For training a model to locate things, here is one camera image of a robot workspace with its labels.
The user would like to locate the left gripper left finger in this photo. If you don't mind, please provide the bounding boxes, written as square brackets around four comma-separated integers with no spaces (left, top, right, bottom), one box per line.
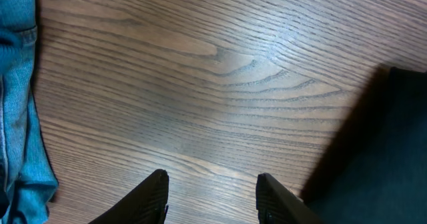
[89,169,169,224]

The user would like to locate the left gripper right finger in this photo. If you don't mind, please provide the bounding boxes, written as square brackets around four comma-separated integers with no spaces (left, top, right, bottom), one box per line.
[256,173,323,224]

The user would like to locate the black t-shirt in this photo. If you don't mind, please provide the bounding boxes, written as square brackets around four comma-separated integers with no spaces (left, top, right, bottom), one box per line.
[301,68,426,223]

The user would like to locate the folded blue denim jeans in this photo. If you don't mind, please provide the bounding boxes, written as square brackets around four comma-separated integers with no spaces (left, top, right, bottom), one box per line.
[1,0,58,223]

